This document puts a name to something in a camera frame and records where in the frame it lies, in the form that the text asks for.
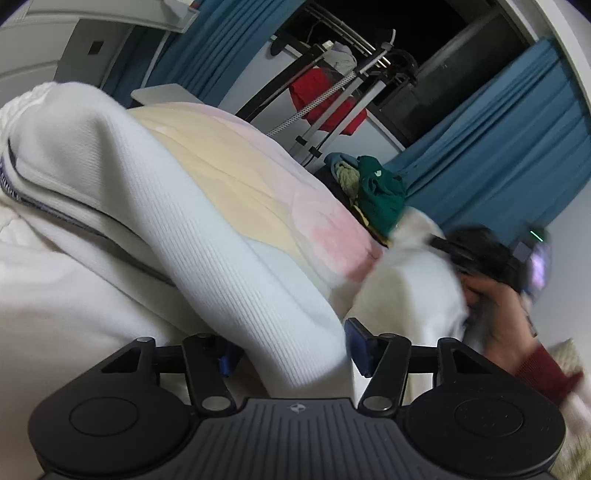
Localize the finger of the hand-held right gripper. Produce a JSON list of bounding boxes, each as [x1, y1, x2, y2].
[[429, 234, 467, 267]]

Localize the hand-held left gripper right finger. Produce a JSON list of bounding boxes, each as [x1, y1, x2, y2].
[[344, 318, 483, 415]]

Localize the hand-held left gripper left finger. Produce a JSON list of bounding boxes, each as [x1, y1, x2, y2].
[[99, 332, 243, 415]]

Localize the white sweatpants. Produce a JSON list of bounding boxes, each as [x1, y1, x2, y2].
[[0, 82, 474, 467]]

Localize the person's right forearm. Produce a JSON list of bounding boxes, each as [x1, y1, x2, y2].
[[512, 342, 585, 409]]

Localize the clothes drying rack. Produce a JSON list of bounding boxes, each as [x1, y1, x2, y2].
[[268, 28, 419, 167]]

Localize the person's right hand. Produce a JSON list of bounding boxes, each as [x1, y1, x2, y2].
[[464, 274, 539, 358]]

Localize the green garment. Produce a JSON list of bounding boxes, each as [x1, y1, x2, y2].
[[355, 156, 407, 236]]

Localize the olive yellow garment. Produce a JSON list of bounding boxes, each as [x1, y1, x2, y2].
[[335, 162, 362, 197]]

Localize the blue curtain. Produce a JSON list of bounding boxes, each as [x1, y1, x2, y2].
[[102, 0, 308, 109], [383, 37, 591, 232]]

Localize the light blue garment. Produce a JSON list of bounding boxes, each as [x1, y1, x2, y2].
[[323, 152, 358, 169]]

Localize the pastel printed duvet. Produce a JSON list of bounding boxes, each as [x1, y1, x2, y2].
[[127, 102, 384, 282]]

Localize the red garment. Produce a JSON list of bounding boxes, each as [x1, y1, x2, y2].
[[290, 66, 369, 136]]

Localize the white hanging garment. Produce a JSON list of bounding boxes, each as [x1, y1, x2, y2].
[[330, 41, 358, 77]]

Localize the dark window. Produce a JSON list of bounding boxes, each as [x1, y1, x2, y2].
[[305, 0, 555, 148]]

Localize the white dressing table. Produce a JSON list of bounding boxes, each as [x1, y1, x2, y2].
[[0, 0, 199, 112]]

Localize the metal clothes rail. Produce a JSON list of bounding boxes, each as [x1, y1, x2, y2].
[[305, 0, 384, 56]]

